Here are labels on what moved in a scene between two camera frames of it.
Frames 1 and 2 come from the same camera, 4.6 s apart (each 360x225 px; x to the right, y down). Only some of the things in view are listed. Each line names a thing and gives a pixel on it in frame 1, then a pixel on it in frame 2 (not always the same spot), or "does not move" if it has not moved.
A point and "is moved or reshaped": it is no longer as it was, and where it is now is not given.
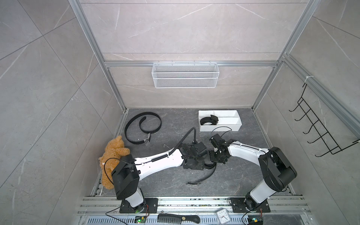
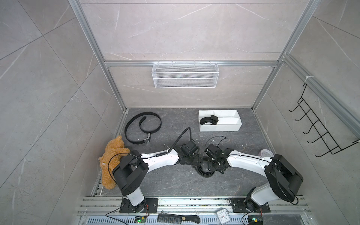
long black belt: (207, 166) is moved or reshaped
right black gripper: (213, 159) → (209, 161)
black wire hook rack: (321, 135) does not move
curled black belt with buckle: (147, 134) does not move
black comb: (167, 218) does not move
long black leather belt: (213, 120) does not move
